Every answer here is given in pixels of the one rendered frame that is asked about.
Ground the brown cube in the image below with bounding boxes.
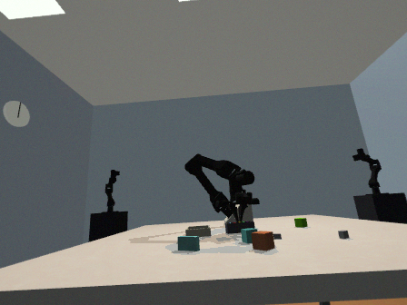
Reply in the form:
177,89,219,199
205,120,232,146
252,231,275,251

